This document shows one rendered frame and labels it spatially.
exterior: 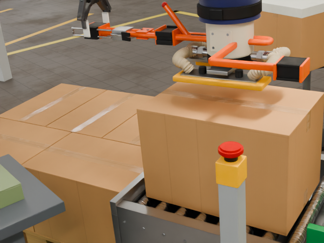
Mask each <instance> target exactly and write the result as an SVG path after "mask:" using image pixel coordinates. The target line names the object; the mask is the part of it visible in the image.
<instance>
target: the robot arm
mask: <svg viewBox="0 0 324 243"><path fill-rule="evenodd" d="M79 1H80V2H79V8H78V15H77V20H79V21H81V25H82V29H83V34H84V37H88V38H90V37H91V36H90V29H89V22H88V20H87V17H88V14H89V11H90V8H91V6H92V5H93V4H95V3H97V5H98V6H99V7H100V8H101V10H102V11H103V12H102V18H103V23H109V14H108V13H110V12H111V6H110V3H109V1H108V0H79Z"/></svg>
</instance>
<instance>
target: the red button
mask: <svg viewBox="0 0 324 243"><path fill-rule="evenodd" d="M218 153H219V154H220V155H221V156H223V157H224V160H225V161H226V162H236V161H237V160H238V157H239V156H240V155H242V154H243V146H242V145H241V144H240V143H238V142H234V141H228V142H224V143H222V144H221V145H220V146H219V147H218Z"/></svg>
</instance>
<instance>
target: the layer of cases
mask: <svg viewBox="0 0 324 243"><path fill-rule="evenodd" d="M152 98H154V96H148V95H141V94H132V93H125V92H118V91H111V90H104V89H97V88H91V87H84V86H77V85H71V84H64V83H61V84H59V85H57V86H55V87H54V88H52V89H50V90H48V91H46V92H44V93H42V94H40V95H38V96H36V97H34V98H32V99H30V100H28V101H26V102H24V103H22V104H20V105H18V106H16V107H14V108H12V109H10V110H8V111H6V112H5V113H3V114H1V115H0V157H1V156H4V155H7V154H9V155H11V156H12V157H13V158H14V159H15V160H16V161H18V162H19V163H20V164H21V165H22V166H23V167H25V168H26V169H27V170H28V171H29V172H30V173H32V174H33V175H34V176H35V177H36V178H37V179H38V180H39V181H40V182H42V183H43V184H44V185H45V186H46V187H47V188H49V189H50V190H51V191H52V192H53V193H54V194H56V195H57V196H58V197H59V198H60V199H61V200H63V201H64V204H65V209H66V211H64V212H62V213H60V214H58V215H56V216H53V217H51V218H49V219H47V220H45V221H43V222H41V223H38V224H36V225H34V226H32V227H30V228H28V229H27V230H29V231H32V232H36V233H38V234H41V235H44V236H46V237H49V238H52V239H55V240H58V241H61V242H64V243H116V241H115V234H114V228H113V222H112V215H111V208H110V201H111V200H112V199H113V198H114V197H115V196H116V195H117V194H118V193H120V192H121V191H122V190H123V189H124V188H125V187H126V186H128V185H129V184H130V183H131V182H132V181H133V180H134V179H136V178H137V177H138V176H139V175H140V174H141V173H142V172H143V162H142V153H141V145H140V136H139V128H138V119H137V111H136V109H137V108H138V107H140V106H141V105H143V104H144V103H146V102H148V101H149V100H151V99H152Z"/></svg>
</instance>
